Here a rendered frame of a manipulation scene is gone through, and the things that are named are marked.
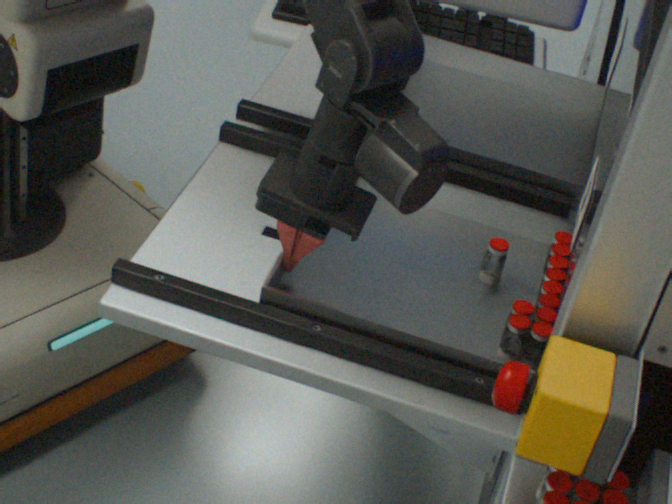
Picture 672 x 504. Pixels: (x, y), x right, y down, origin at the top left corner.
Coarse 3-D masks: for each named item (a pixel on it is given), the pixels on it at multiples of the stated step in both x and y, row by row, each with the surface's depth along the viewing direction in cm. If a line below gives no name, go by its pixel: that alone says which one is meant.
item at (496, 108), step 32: (448, 64) 156; (480, 64) 155; (512, 64) 154; (416, 96) 148; (448, 96) 150; (480, 96) 151; (512, 96) 153; (544, 96) 154; (576, 96) 154; (448, 128) 143; (480, 128) 145; (512, 128) 146; (544, 128) 147; (576, 128) 149; (480, 160) 134; (512, 160) 140; (544, 160) 141; (576, 160) 142; (576, 192) 132
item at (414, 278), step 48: (336, 240) 121; (384, 240) 123; (432, 240) 124; (480, 240) 126; (528, 240) 127; (288, 288) 114; (336, 288) 115; (384, 288) 116; (432, 288) 118; (480, 288) 119; (528, 288) 120; (384, 336) 107; (432, 336) 112; (480, 336) 113; (528, 384) 106
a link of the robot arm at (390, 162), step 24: (336, 48) 96; (336, 72) 97; (336, 96) 98; (360, 96) 99; (384, 96) 100; (384, 120) 97; (408, 120) 99; (384, 144) 99; (408, 144) 97; (432, 144) 98; (360, 168) 100; (384, 168) 98; (408, 168) 97; (432, 168) 98; (384, 192) 99; (408, 192) 98; (432, 192) 101
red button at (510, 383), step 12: (504, 372) 89; (516, 372) 89; (528, 372) 90; (504, 384) 89; (516, 384) 89; (492, 396) 90; (504, 396) 89; (516, 396) 89; (504, 408) 90; (516, 408) 89
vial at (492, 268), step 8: (488, 248) 118; (488, 256) 118; (496, 256) 118; (504, 256) 118; (488, 264) 118; (496, 264) 118; (504, 264) 119; (480, 272) 120; (488, 272) 119; (496, 272) 119; (488, 280) 119; (496, 280) 119
